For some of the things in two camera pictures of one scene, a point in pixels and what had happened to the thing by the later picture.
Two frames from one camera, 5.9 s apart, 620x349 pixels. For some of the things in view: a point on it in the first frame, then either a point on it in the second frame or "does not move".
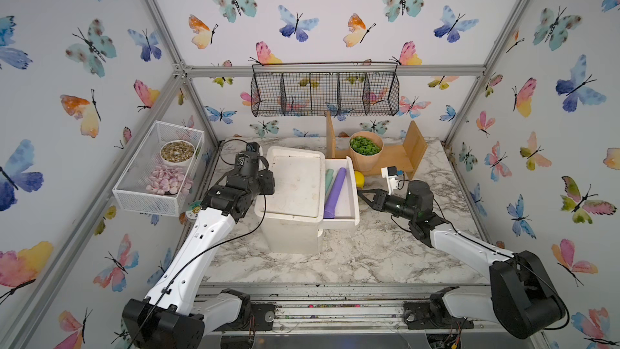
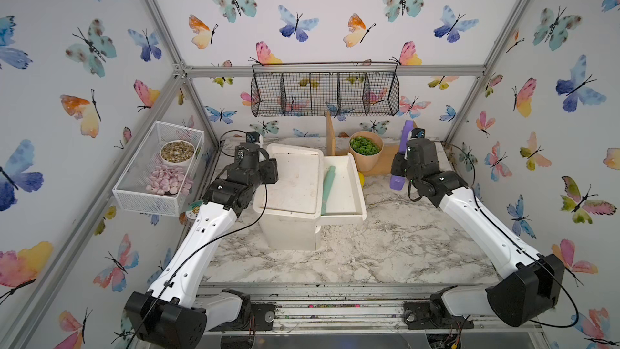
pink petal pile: [169, 180] does not move
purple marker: [329, 210] -> [398, 182]
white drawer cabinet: [293, 216] does not move
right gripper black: [381, 199] -> [400, 160]
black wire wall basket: [324, 89] does not move
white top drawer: [346, 209] does not move
